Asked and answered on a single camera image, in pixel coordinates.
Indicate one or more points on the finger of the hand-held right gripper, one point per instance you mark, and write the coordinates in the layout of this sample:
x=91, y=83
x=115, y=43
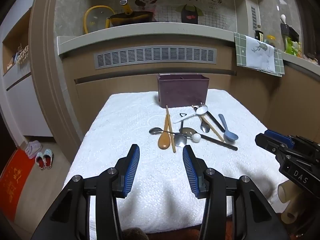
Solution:
x=267, y=143
x=281, y=137

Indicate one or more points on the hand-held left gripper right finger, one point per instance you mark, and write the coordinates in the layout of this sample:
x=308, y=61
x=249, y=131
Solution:
x=190, y=172

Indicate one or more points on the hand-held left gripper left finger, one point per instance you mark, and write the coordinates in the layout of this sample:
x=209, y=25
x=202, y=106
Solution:
x=131, y=170

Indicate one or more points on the shovel-shaped metal spoon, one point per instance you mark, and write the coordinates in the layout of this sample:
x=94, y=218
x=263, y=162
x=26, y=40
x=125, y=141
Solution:
x=180, y=141

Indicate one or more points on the blue plastic spoon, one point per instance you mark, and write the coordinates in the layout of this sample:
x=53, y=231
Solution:
x=230, y=136

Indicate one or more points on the wooden spoon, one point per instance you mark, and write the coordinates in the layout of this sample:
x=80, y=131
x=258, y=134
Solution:
x=163, y=142

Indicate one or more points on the metal spoon with white ball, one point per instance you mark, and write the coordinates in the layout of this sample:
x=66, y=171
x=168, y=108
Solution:
x=155, y=130

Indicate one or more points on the plain metal spoon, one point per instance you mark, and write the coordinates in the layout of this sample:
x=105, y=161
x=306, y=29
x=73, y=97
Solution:
x=205, y=128

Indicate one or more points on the wooden chopstick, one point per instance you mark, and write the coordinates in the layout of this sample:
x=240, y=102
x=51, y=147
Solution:
x=212, y=127
x=170, y=130

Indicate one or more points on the white plastic spoon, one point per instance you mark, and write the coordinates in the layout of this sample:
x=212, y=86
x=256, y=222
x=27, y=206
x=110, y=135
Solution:
x=202, y=110

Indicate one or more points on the purple plastic utensil holder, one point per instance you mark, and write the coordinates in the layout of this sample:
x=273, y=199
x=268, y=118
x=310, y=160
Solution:
x=182, y=92

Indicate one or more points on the beige paper roll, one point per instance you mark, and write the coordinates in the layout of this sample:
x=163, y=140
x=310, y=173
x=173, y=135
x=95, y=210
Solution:
x=292, y=212
x=286, y=191

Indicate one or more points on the white textured towel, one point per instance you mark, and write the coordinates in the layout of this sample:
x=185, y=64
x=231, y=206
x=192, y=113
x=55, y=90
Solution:
x=112, y=130

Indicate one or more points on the blue children's shoe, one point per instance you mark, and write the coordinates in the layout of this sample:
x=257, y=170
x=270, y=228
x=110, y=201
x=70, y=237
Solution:
x=40, y=162
x=48, y=154

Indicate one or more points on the green checked dish towel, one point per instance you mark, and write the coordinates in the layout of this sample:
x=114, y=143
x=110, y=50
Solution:
x=257, y=53

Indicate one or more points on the green packet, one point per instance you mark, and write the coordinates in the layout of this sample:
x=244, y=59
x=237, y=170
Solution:
x=292, y=46

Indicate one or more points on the pale children's shoe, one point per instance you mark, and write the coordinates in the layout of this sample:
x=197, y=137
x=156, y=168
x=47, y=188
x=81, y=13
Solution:
x=35, y=153
x=30, y=145

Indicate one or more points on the yellow-lidded jar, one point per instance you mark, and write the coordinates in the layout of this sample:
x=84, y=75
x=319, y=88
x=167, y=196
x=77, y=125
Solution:
x=271, y=40

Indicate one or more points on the black countertop utensil rack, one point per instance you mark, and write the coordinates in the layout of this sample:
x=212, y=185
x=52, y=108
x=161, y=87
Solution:
x=288, y=31

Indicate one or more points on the red floor mat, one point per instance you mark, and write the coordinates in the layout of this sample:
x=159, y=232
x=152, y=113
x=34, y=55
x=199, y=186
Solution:
x=15, y=180

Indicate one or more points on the glass lid with yellow rim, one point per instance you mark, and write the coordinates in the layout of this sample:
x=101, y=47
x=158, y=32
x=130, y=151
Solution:
x=96, y=17

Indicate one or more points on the wooden folding rack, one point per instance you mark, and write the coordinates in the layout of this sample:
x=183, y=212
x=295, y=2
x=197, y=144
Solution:
x=22, y=53

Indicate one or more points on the white wall vent panel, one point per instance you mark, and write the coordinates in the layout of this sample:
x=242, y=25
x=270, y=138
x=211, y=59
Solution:
x=253, y=17

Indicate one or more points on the cartoon wall sticker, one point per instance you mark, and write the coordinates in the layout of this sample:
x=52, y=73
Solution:
x=190, y=7

